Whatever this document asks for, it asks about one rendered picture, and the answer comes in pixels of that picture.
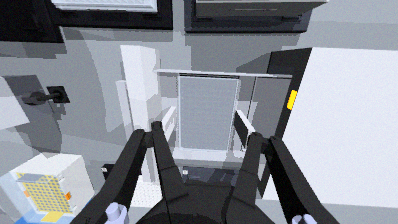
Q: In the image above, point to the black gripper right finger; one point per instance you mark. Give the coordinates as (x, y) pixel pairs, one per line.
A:
(299, 203)

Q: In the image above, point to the dark grey bench mat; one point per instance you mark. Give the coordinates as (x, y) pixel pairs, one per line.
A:
(89, 63)

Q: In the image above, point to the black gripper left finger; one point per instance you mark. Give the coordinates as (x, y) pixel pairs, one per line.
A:
(112, 202)

